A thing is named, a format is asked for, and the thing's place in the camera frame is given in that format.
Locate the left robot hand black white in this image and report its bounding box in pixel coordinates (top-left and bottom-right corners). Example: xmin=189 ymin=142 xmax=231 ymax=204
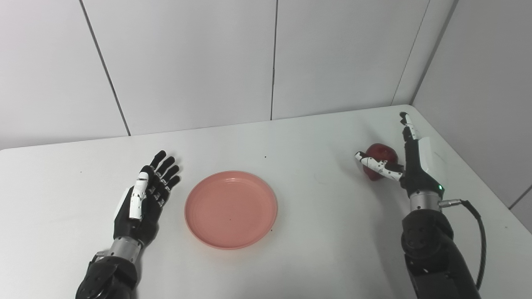
xmin=113 ymin=150 xmax=181 ymax=249

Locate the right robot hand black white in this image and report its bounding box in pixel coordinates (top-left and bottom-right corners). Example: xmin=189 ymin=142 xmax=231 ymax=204
xmin=355 ymin=112 xmax=446 ymax=200

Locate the red apple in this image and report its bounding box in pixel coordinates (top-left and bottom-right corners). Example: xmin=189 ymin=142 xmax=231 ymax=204
xmin=360 ymin=143 xmax=399 ymax=182

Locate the pink round plate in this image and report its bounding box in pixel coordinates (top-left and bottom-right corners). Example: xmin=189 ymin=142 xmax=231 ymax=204
xmin=185 ymin=171 xmax=278 ymax=250

